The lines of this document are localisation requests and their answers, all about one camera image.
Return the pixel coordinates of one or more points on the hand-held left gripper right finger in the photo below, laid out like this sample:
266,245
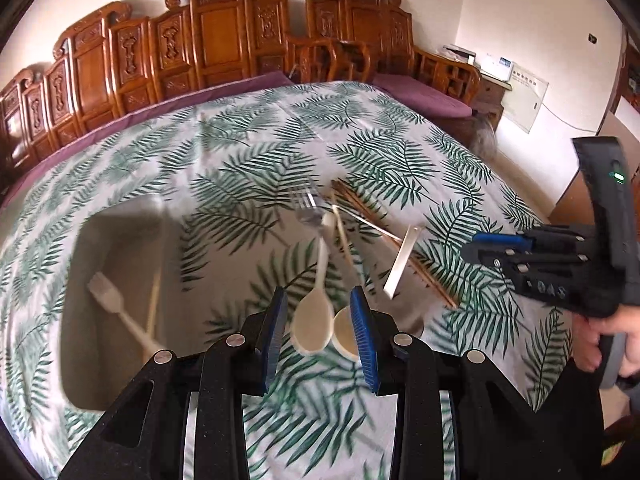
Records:
362,340

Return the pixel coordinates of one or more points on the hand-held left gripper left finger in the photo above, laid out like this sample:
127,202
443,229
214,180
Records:
278,332

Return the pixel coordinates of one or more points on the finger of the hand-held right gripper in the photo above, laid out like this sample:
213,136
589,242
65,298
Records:
500,241
480,256

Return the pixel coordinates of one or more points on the white plastic spoon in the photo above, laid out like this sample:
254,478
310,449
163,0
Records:
345,332
312,320

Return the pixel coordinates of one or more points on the brown wooden chopstick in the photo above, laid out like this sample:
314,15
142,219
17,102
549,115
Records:
425,272
380,232

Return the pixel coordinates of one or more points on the grey utensil tray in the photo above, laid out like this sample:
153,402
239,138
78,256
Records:
115,240

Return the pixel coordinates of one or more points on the person's right hand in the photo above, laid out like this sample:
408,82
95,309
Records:
587,342

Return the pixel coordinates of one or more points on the white plastic knife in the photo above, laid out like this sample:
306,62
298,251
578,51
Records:
402,260

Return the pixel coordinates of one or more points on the grey furry pet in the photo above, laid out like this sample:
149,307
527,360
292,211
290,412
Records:
484,135

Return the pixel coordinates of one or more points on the metal fork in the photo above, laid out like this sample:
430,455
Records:
307,212

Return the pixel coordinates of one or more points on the pale chopstick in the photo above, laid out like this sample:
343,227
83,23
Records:
155,300

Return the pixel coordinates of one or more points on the wooden side table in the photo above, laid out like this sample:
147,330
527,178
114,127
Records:
492,97

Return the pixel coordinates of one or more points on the purple armchair cushion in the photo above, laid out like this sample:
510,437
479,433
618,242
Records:
425,92

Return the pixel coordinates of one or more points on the white plastic fork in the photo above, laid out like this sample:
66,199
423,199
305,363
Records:
112,302

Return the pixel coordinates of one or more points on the white box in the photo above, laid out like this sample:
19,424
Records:
497,66

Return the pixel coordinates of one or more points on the leaf print tablecloth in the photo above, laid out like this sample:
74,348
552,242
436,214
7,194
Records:
240,130

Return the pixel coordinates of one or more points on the carved wooden armchair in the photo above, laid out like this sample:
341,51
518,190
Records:
360,15

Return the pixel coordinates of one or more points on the long carved wooden sofa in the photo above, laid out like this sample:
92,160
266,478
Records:
215,35

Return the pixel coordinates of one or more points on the white wall panel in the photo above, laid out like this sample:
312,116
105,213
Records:
525,97

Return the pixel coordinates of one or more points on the black wall socket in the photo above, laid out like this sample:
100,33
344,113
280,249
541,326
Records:
593,38

